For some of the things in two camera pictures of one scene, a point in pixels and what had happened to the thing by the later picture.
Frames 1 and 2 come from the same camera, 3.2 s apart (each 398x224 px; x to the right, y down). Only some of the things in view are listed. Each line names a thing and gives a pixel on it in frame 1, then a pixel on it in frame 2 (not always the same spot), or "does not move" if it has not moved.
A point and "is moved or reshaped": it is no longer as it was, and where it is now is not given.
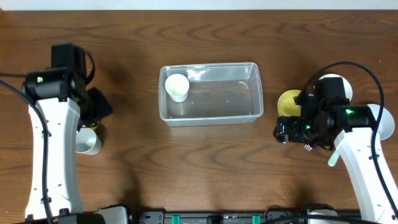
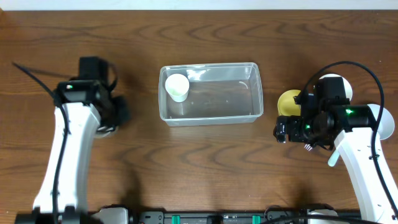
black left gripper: [105, 107] -> [125, 112]
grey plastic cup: [87, 142] is moved or reshaped
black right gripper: [296, 135] does not move
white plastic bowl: [347, 88] does not move
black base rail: [212, 216] does not move
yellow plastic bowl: [286, 104] does not move
